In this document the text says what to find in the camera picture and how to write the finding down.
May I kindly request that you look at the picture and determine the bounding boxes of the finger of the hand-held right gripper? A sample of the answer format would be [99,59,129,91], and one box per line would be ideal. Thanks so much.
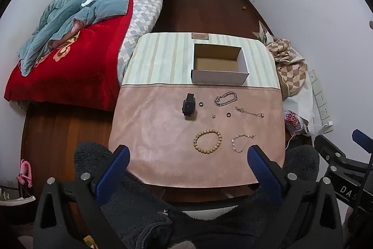
[314,135,354,179]
[352,129,373,179]

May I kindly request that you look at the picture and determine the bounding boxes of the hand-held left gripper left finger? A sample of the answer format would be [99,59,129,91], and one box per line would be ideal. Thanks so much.
[33,145,131,249]

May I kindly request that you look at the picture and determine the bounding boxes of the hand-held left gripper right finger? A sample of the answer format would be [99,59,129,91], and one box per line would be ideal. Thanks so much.
[247,145,343,249]

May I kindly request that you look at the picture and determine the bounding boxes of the crystal link bracelet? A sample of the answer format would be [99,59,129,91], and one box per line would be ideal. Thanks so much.
[231,134,256,153]

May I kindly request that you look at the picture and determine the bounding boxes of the thin silver charm bracelet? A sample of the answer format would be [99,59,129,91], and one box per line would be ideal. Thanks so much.
[235,107,265,118]

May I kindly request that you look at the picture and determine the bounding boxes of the wooden bead bracelet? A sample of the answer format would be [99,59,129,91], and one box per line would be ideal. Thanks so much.
[193,129,222,155]

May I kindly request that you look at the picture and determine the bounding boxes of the thick silver chain bracelet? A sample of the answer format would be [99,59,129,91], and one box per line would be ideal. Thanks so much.
[214,91,238,107]

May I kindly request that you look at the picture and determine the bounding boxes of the black smartwatch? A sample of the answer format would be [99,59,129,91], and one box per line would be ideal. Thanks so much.
[182,93,196,120]

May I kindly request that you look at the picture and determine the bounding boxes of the white cardboard box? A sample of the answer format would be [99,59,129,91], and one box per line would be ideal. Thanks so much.
[191,44,250,85]

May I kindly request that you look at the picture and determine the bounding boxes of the red and white plastic bag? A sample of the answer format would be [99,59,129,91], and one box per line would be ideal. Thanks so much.
[284,110,309,136]

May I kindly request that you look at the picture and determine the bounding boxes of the white power strip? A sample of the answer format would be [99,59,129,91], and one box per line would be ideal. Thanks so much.
[309,70,334,134]

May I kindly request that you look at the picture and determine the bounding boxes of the white cloth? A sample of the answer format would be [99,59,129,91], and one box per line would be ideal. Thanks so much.
[283,74,317,133]

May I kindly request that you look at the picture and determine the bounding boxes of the pink and striped table mat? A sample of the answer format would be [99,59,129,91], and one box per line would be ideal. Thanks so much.
[108,32,286,188]

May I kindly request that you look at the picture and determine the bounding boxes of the pink slippers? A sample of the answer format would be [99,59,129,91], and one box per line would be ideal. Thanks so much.
[16,159,32,188]

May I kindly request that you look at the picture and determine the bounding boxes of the beige checkered cloth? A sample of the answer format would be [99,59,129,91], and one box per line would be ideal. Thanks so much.
[264,39,308,98]

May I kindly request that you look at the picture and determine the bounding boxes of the bed with red blanket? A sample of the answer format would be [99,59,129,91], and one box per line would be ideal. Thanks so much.
[4,0,171,112]

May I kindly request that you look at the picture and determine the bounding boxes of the checkered bed sheet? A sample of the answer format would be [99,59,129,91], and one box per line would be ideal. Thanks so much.
[117,0,178,83]

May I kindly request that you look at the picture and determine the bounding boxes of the white charger cable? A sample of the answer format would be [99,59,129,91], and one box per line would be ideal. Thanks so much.
[286,121,333,150]

